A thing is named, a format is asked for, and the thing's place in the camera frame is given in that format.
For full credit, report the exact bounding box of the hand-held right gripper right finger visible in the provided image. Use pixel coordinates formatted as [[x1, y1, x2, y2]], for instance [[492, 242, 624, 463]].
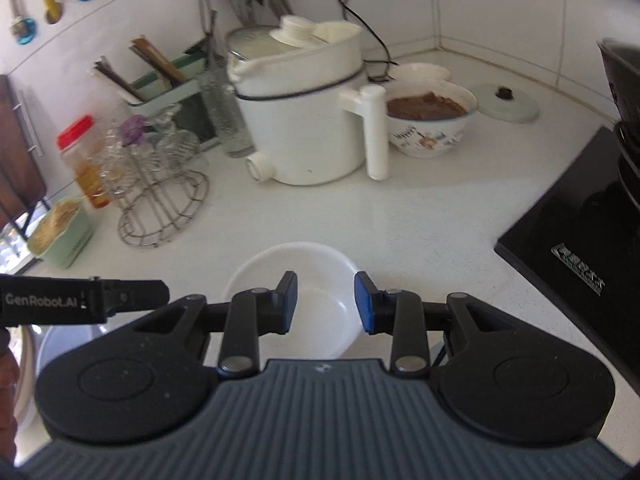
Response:
[[353, 270, 518, 377]]

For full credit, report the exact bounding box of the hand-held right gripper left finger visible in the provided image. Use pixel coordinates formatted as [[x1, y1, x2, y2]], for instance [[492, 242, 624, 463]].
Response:
[[132, 270, 300, 379]]

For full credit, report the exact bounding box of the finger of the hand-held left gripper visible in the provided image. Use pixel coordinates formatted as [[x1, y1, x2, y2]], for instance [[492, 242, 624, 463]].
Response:
[[100, 277, 170, 319]]

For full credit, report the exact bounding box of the white plastic bowl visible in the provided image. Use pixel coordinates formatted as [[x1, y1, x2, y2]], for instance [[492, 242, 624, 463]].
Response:
[[222, 241, 362, 361]]

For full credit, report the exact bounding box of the pale green plastic basket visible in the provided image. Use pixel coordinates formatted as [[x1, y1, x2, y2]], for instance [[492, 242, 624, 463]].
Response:
[[27, 195, 96, 270]]

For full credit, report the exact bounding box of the bundle of dried noodles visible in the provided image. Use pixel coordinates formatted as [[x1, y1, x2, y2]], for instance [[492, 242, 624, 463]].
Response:
[[31, 200, 82, 254]]

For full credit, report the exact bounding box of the dark wooden cutting board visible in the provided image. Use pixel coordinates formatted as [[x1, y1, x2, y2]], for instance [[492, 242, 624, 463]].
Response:
[[0, 74, 49, 231]]

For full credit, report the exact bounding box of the red lid plastic jar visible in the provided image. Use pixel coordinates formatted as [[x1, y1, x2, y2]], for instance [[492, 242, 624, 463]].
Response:
[[56, 115, 114, 210]]

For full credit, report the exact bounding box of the cluster of glass cups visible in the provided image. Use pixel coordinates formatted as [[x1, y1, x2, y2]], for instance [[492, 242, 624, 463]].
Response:
[[90, 105, 202, 197]]

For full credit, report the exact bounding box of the purple plastic piece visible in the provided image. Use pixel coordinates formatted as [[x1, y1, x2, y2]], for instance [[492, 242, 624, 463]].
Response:
[[120, 115, 149, 147]]

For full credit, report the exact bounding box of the white electric cooking pot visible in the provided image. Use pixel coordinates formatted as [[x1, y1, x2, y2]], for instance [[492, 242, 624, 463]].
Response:
[[226, 15, 391, 187]]

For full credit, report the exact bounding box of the patterned enamel bowl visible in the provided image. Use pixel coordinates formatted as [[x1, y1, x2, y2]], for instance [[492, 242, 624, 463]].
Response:
[[385, 80, 480, 159]]

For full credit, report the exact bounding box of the ribbed glass bottle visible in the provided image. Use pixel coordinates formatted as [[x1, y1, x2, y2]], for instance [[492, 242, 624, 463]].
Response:
[[200, 10, 256, 159]]

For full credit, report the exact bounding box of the pale green chopstick holder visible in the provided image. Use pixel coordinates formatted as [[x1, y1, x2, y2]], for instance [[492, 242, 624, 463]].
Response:
[[125, 55, 222, 147]]

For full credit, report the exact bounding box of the brown food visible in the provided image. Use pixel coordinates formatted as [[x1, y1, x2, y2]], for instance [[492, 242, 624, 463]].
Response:
[[387, 91, 464, 121]]

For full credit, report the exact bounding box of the black induction cooktop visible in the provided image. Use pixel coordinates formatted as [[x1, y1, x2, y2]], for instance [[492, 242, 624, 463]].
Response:
[[494, 125, 640, 307]]

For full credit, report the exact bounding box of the bundle of chopsticks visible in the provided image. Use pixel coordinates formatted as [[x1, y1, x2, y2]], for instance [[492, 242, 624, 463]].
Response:
[[92, 35, 189, 104]]

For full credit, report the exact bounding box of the plain white bowl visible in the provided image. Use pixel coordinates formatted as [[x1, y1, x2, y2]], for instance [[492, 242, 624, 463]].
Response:
[[390, 62, 453, 84]]

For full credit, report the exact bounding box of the pale lid black knob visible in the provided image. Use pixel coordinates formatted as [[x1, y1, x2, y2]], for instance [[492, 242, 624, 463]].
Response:
[[472, 82, 541, 124]]

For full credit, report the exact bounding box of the black cooking pot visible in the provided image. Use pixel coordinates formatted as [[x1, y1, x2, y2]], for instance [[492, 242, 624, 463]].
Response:
[[597, 37, 640, 212]]

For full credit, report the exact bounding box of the round wire rack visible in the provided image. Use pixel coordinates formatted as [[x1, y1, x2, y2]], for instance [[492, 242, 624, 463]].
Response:
[[117, 169, 210, 248]]

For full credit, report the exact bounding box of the metal bar handle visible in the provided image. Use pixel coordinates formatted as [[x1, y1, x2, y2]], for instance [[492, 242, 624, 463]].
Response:
[[16, 89, 45, 157]]

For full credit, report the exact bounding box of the black power cable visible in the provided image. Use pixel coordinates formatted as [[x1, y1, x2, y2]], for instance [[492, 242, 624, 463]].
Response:
[[320, 0, 399, 82]]

